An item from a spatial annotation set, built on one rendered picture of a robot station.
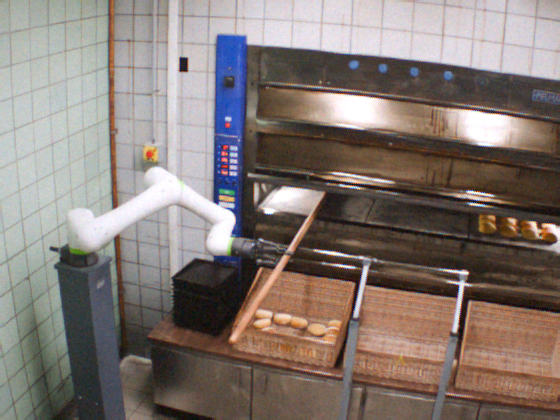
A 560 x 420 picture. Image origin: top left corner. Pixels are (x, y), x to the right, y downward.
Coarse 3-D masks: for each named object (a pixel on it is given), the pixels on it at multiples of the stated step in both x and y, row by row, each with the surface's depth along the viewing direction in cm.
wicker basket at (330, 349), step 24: (288, 288) 376; (312, 288) 373; (336, 288) 369; (240, 312) 350; (288, 312) 377; (312, 312) 374; (336, 312) 370; (264, 336) 339; (288, 336) 335; (312, 336) 362; (336, 336) 333; (312, 360) 336; (336, 360) 340
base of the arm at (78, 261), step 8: (56, 248) 300; (64, 248) 296; (64, 256) 296; (72, 256) 292; (80, 256) 291; (88, 256) 292; (96, 256) 297; (72, 264) 291; (80, 264) 291; (88, 264) 292
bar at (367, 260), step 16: (256, 240) 336; (336, 256) 325; (352, 256) 323; (368, 256) 323; (432, 272) 314; (448, 272) 311; (464, 272) 309; (352, 320) 309; (352, 336) 312; (352, 352) 315; (448, 352) 300; (352, 368) 318; (448, 368) 303
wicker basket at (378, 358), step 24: (384, 288) 361; (360, 312) 364; (384, 312) 362; (408, 312) 359; (432, 312) 355; (360, 336) 363; (384, 336) 363; (408, 336) 360; (432, 336) 356; (360, 360) 340; (384, 360) 323; (408, 360) 320; (432, 360) 316; (432, 384) 320
